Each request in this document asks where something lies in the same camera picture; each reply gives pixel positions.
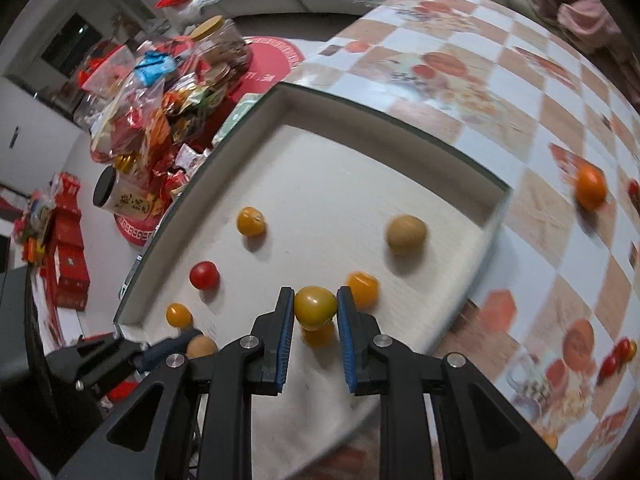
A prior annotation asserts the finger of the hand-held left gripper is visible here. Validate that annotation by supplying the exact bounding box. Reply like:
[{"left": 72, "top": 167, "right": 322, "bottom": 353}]
[{"left": 47, "top": 329, "right": 203, "bottom": 402}]

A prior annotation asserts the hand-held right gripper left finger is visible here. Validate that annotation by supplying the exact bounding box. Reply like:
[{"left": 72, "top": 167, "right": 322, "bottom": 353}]
[{"left": 55, "top": 287, "right": 296, "bottom": 480}]

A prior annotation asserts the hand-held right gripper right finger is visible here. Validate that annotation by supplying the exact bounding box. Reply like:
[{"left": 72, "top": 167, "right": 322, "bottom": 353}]
[{"left": 336, "top": 286, "right": 576, "bottom": 480}]

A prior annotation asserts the brown round fruit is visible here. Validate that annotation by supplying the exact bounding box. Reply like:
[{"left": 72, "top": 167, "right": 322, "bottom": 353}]
[
  {"left": 386, "top": 214, "right": 428, "bottom": 256},
  {"left": 186, "top": 335, "right": 219, "bottom": 360}
]

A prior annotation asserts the small yellow tomato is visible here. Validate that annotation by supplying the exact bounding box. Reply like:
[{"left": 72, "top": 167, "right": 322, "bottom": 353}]
[{"left": 166, "top": 302, "right": 194, "bottom": 328}]

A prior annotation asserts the yellow-green tomato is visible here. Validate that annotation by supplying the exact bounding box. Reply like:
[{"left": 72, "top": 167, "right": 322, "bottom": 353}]
[{"left": 293, "top": 285, "right": 338, "bottom": 331}]

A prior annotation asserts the orange cherry tomato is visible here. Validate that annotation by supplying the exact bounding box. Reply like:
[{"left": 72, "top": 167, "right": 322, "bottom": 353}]
[{"left": 346, "top": 271, "right": 381, "bottom": 309}]

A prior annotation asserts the yellow-orange fruit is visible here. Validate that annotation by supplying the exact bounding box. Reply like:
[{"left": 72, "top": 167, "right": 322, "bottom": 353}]
[{"left": 236, "top": 206, "right": 266, "bottom": 238}]

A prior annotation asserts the white rectangular tray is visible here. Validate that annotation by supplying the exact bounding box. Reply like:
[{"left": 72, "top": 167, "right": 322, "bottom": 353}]
[{"left": 112, "top": 81, "right": 512, "bottom": 461}]

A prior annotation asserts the stack of red boxes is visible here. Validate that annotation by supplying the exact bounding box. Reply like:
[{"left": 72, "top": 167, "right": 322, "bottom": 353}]
[{"left": 40, "top": 172, "right": 91, "bottom": 311}]

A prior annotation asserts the canister with black lid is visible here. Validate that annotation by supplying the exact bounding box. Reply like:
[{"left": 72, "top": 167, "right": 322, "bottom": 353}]
[{"left": 92, "top": 166, "right": 156, "bottom": 221}]

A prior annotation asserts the green paper box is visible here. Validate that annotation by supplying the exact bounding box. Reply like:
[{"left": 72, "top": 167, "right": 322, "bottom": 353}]
[{"left": 212, "top": 92, "right": 266, "bottom": 146}]

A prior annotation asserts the pile of snack packets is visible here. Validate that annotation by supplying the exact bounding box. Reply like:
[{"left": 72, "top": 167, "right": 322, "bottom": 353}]
[{"left": 75, "top": 35, "right": 251, "bottom": 181}]

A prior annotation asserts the small mandarin orange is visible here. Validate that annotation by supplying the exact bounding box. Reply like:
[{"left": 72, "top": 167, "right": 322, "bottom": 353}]
[{"left": 574, "top": 165, "right": 608, "bottom": 212}]

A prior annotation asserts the checkered printed tablecloth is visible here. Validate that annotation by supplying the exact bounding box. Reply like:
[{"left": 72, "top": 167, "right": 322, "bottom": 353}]
[{"left": 280, "top": 0, "right": 640, "bottom": 480}]

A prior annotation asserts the clear jar with yellow lid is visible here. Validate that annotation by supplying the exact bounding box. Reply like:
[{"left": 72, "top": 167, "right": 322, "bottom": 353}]
[{"left": 189, "top": 16, "right": 251, "bottom": 86}]

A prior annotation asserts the pink blanket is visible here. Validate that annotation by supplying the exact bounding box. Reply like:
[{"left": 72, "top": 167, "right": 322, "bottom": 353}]
[{"left": 500, "top": 0, "right": 626, "bottom": 61}]

